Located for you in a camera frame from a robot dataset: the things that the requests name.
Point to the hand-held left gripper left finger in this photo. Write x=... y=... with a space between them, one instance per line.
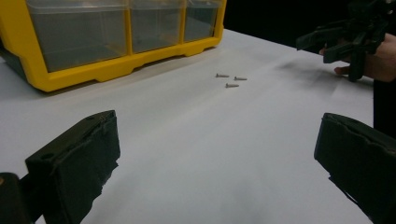
x=77 y=165

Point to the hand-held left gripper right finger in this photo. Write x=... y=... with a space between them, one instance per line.
x=361 y=161

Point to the small grey screw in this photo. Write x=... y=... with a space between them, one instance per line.
x=232 y=85
x=222 y=75
x=240 y=78

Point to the yellow drawer cabinet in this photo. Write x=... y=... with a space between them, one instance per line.
x=109 y=67

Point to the clear plastic drawer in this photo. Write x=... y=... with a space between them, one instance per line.
x=200 y=20
x=155 y=26
x=81 y=34

